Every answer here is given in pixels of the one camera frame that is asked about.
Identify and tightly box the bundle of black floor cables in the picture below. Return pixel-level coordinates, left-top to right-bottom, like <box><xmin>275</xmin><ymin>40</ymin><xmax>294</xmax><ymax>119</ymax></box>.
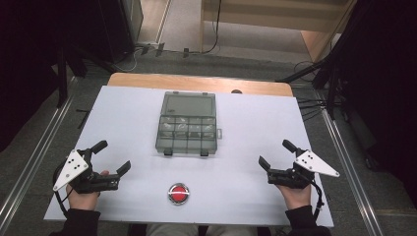
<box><xmin>294</xmin><ymin>60</ymin><xmax>330</xmax><ymax>122</ymax></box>

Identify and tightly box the black stand leg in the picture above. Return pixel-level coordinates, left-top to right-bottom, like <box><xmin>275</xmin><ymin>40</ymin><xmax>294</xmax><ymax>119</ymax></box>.
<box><xmin>274</xmin><ymin>58</ymin><xmax>330</xmax><ymax>84</ymax></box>

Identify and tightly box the red round chrome-rimmed button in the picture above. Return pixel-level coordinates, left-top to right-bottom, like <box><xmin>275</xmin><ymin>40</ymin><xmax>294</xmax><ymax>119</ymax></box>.
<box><xmin>167</xmin><ymin>182</ymin><xmax>191</xmax><ymax>207</ymax></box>

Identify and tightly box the light wooden shelf unit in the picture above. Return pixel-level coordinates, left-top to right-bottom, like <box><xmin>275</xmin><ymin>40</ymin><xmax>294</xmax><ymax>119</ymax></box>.
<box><xmin>199</xmin><ymin>0</ymin><xmax>358</xmax><ymax>63</ymax></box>

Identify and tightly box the person's right hand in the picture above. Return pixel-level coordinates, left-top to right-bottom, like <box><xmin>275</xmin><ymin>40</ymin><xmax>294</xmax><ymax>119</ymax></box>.
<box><xmin>276</xmin><ymin>184</ymin><xmax>313</xmax><ymax>211</ymax></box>

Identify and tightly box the black curtain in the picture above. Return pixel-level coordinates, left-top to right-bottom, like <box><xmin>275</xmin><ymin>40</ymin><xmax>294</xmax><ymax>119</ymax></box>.
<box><xmin>311</xmin><ymin>0</ymin><xmax>417</xmax><ymax>210</ymax></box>
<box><xmin>0</xmin><ymin>0</ymin><xmax>132</xmax><ymax>153</ymax></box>

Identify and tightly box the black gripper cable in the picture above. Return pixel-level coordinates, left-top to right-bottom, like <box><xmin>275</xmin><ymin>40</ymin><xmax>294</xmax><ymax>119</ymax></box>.
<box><xmin>52</xmin><ymin>162</ymin><xmax>74</xmax><ymax>218</ymax></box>
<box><xmin>303</xmin><ymin>173</ymin><xmax>326</xmax><ymax>221</ymax></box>

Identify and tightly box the wooden table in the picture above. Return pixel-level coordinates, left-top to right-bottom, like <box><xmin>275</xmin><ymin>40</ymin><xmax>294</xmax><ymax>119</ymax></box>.
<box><xmin>106</xmin><ymin>72</ymin><xmax>294</xmax><ymax>98</ymax></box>

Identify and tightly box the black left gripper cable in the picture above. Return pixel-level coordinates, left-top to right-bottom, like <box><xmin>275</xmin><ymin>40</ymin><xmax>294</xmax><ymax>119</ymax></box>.
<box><xmin>52</xmin><ymin>162</ymin><xmax>74</xmax><ymax>218</ymax></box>

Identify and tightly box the white floor cable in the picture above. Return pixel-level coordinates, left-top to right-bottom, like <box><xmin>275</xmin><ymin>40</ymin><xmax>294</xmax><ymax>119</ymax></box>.
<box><xmin>112</xmin><ymin>48</ymin><xmax>139</xmax><ymax>74</ymax></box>

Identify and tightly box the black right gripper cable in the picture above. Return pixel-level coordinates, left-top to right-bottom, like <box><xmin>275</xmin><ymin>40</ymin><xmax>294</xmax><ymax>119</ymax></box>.
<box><xmin>303</xmin><ymin>173</ymin><xmax>326</xmax><ymax>221</ymax></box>

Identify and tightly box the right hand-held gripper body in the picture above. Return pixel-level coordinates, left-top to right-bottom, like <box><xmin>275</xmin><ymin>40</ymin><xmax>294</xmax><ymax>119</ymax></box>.
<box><xmin>267</xmin><ymin>148</ymin><xmax>341</xmax><ymax>190</ymax></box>

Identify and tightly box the aluminium floor rail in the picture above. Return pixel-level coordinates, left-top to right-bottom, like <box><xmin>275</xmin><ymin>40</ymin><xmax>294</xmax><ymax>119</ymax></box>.
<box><xmin>0</xmin><ymin>94</ymin><xmax>75</xmax><ymax>227</ymax></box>
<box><xmin>320</xmin><ymin>107</ymin><xmax>386</xmax><ymax>236</ymax></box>

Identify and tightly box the black hanging cable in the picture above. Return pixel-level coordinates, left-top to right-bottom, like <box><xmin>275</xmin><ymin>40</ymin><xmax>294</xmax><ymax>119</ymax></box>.
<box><xmin>188</xmin><ymin>0</ymin><xmax>223</xmax><ymax>56</ymax></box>

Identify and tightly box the white table board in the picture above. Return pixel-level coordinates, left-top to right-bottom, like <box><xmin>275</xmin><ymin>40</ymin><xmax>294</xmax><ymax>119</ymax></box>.
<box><xmin>43</xmin><ymin>85</ymin><xmax>335</xmax><ymax>228</ymax></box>

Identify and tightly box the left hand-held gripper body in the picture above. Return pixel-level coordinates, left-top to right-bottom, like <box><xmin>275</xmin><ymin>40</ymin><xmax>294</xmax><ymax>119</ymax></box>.
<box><xmin>52</xmin><ymin>148</ymin><xmax>120</xmax><ymax>195</ymax></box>

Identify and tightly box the grey transparent compartment box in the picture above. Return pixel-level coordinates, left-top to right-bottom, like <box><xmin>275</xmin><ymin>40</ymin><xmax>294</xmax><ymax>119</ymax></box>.
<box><xmin>154</xmin><ymin>90</ymin><xmax>224</xmax><ymax>157</ymax></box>

